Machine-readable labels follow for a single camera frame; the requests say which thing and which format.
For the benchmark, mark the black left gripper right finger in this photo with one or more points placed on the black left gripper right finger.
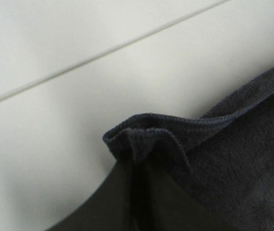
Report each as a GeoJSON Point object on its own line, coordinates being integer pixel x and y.
{"type": "Point", "coordinates": [172, 209]}

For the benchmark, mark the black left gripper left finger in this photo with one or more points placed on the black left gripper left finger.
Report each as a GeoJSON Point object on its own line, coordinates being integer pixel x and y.
{"type": "Point", "coordinates": [108, 208]}

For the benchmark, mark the dark navy towel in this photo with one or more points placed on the dark navy towel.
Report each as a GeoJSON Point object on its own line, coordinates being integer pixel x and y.
{"type": "Point", "coordinates": [224, 160]}

